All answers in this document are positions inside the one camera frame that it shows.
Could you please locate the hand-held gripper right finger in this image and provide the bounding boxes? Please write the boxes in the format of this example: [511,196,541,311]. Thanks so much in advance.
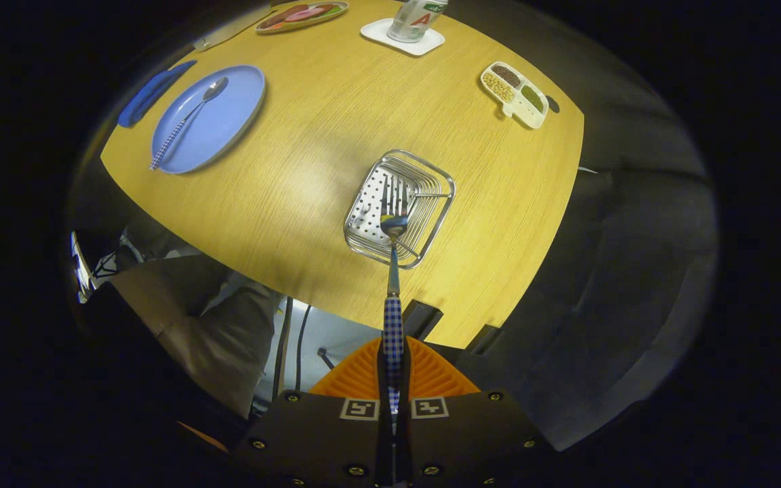
[396,337,554,488]

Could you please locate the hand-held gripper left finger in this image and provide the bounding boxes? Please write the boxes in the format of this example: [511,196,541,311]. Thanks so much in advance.
[231,337,391,488]

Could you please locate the fork with blue checked handle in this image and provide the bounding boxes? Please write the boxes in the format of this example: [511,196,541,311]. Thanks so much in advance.
[380,173,410,415]

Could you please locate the spoon with blue checked handle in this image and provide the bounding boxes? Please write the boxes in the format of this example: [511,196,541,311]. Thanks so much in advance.
[149,77,229,171]

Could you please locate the black table support bar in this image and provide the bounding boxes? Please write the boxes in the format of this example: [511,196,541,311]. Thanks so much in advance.
[465,324,502,354]
[401,300,444,341]

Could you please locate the white-edged laptop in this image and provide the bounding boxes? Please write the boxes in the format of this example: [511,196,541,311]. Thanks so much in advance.
[71,230,100,304]

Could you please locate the blue plate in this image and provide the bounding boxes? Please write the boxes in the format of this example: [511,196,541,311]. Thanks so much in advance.
[151,64,266,175]

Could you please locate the white divided seasoning dish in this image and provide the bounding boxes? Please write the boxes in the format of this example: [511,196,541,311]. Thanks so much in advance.
[479,61,549,129]

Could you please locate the blue folded towel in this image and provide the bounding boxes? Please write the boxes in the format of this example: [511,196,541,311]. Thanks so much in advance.
[117,60,198,128]

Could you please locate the white square coaster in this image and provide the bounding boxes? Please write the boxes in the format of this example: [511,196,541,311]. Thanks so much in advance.
[361,18,445,56]

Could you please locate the oval plate of food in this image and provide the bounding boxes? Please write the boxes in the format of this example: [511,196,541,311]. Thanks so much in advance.
[256,0,350,35]

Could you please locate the clear bottle with white cap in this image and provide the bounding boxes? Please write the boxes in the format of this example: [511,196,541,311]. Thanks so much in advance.
[387,0,449,43]

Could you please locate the brown meat slice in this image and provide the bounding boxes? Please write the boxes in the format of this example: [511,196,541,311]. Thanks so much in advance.
[262,5,310,29]

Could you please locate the black cable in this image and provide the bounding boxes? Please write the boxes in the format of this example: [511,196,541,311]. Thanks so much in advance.
[294,305,311,392]
[272,297,294,401]

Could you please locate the metal wire basket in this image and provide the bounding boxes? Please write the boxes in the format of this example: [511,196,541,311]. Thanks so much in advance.
[344,149,456,270]

